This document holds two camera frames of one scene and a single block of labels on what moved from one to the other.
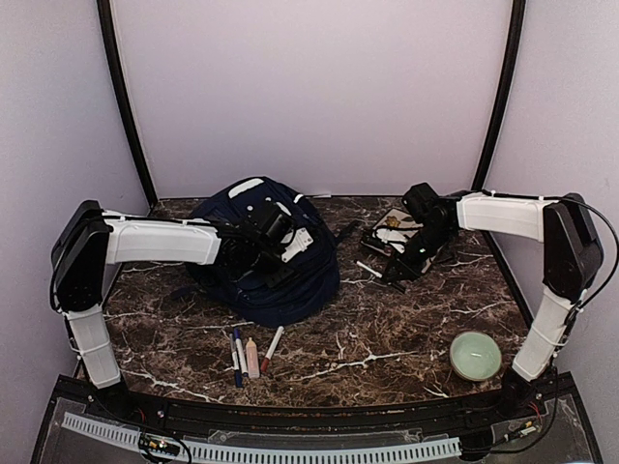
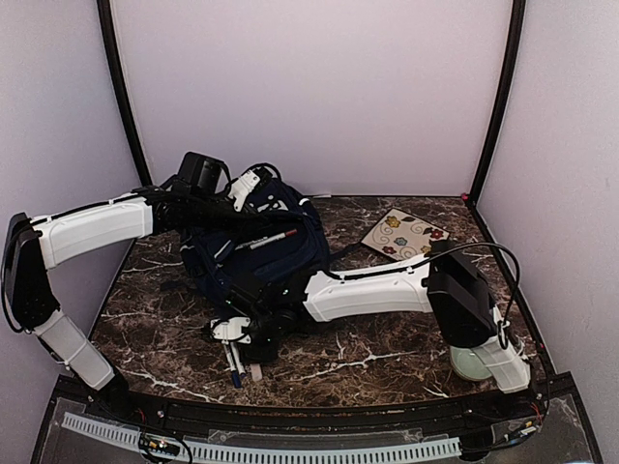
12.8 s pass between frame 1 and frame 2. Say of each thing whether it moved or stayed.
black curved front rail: stayed
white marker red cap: moved
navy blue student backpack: stayed
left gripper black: moved
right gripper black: moved
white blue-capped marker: moved
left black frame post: stayed
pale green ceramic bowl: stayed
